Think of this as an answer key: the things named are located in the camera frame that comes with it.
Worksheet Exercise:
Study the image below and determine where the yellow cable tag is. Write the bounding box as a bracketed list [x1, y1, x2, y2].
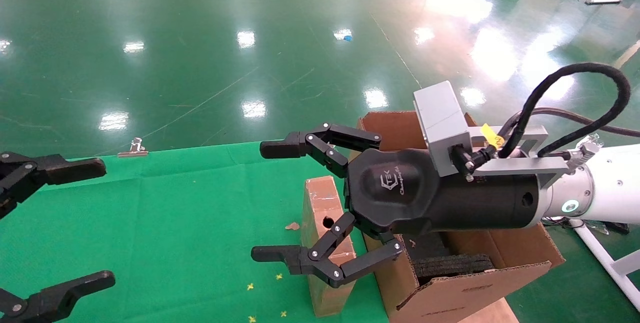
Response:
[481, 123, 505, 148]

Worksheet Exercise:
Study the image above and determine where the black wire bundle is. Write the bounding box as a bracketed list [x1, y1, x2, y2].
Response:
[542, 216, 576, 229]

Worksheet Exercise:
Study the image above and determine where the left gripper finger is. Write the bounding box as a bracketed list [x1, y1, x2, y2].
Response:
[0, 270, 116, 323]
[0, 151, 107, 220]

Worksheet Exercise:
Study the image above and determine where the silver camera mounting bracket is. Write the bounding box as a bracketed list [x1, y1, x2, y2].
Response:
[467, 124, 572, 187]

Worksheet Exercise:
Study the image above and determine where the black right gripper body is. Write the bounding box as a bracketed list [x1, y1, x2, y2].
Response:
[344, 148, 544, 237]

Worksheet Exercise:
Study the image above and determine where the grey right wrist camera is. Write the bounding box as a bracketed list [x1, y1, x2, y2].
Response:
[413, 81, 473, 178]

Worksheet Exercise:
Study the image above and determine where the small cardboard box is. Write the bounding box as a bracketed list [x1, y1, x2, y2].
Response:
[301, 175, 357, 318]

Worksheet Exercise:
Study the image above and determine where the silver metal cable connector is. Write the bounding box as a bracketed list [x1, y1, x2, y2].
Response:
[566, 142, 601, 169]

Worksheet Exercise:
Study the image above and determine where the green table cloth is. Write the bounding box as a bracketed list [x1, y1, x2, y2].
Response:
[0, 140, 391, 323]

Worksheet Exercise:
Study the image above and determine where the black foam liner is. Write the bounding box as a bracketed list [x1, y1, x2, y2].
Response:
[402, 233, 496, 285]

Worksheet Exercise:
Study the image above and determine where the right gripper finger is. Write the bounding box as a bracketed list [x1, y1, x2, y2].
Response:
[251, 211, 404, 289]
[259, 123, 383, 179]

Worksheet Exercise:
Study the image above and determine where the large open cardboard carton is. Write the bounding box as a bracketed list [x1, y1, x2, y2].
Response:
[350, 110, 567, 323]

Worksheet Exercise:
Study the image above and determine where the white metal frame leg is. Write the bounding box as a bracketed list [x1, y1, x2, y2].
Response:
[572, 219, 640, 311]

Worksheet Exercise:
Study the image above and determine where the thin dark arm cable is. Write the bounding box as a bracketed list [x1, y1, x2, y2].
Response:
[500, 107, 640, 139]

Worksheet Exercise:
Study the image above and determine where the silver binder clip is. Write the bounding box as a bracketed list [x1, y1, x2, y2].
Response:
[117, 137, 149, 158]

